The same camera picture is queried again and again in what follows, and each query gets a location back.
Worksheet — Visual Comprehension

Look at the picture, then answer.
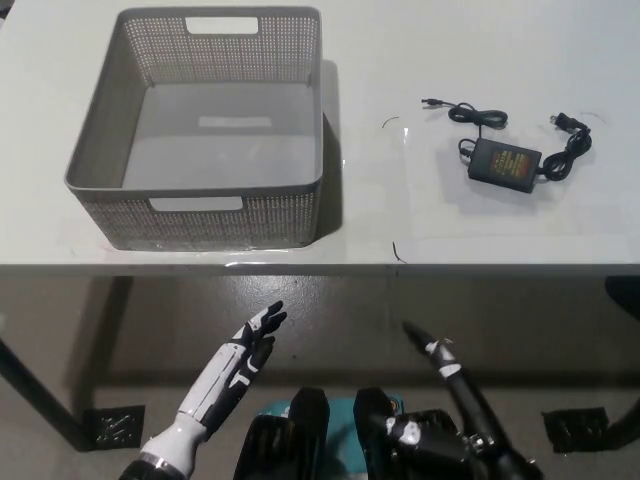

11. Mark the black table leg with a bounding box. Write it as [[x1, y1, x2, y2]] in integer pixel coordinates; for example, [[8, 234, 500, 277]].
[[0, 334, 96, 451]]

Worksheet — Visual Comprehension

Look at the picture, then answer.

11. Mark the grey perforated plastic basket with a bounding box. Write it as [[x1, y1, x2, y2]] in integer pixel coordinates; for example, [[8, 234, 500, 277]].
[[63, 6, 324, 251]]

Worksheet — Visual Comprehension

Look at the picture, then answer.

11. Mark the black rounded object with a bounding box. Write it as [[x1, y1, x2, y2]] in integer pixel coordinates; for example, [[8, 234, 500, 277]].
[[604, 275, 640, 312]]

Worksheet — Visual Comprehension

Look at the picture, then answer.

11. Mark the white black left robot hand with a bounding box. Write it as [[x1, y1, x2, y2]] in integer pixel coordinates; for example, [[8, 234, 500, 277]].
[[175, 300, 289, 442]]

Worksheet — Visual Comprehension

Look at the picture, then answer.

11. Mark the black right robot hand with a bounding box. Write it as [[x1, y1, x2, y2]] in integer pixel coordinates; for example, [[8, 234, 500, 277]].
[[385, 321, 502, 450]]

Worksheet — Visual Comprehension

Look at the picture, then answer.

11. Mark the black teal robot torso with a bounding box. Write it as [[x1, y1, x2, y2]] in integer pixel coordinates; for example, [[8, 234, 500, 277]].
[[234, 387, 474, 480]]

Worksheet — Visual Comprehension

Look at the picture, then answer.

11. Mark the black power adapter with cord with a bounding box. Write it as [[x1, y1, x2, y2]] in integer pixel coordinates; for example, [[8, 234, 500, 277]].
[[421, 97, 594, 194]]

